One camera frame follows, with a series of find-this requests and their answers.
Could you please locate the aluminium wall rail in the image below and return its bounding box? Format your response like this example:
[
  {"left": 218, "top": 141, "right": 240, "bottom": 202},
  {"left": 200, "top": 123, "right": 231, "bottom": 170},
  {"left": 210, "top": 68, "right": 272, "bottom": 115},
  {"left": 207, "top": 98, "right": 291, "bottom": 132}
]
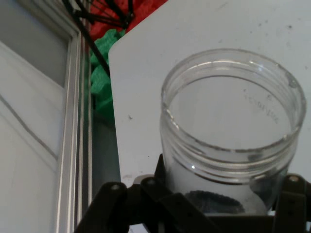
[{"left": 53, "top": 0, "right": 94, "bottom": 233}]

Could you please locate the green foam block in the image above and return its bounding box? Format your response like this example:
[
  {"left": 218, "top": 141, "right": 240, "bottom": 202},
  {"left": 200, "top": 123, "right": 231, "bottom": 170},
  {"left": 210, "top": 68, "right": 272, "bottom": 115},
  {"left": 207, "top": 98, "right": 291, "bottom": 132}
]
[{"left": 90, "top": 29, "right": 127, "bottom": 117}]

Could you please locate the tall clear plastic jar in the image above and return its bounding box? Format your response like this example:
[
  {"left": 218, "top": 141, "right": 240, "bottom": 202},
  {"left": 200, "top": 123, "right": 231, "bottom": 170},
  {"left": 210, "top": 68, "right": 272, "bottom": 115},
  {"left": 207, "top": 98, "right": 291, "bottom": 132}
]
[{"left": 159, "top": 48, "right": 307, "bottom": 217}]

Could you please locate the black tripod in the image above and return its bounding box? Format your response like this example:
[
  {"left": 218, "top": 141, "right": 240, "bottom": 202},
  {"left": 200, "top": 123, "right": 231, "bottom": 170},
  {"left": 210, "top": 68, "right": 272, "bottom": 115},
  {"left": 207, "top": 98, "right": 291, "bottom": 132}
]
[{"left": 62, "top": 0, "right": 136, "bottom": 75}]

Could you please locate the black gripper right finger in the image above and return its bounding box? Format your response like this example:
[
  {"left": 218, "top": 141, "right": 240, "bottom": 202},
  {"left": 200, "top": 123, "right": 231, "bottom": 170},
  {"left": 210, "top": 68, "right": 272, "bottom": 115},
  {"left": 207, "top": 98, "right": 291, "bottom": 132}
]
[{"left": 272, "top": 173, "right": 311, "bottom": 233}]

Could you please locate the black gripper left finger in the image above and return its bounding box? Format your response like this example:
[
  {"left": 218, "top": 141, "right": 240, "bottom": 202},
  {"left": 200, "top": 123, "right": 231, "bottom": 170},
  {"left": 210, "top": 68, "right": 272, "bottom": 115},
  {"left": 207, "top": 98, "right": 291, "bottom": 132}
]
[{"left": 74, "top": 152, "right": 210, "bottom": 233}]

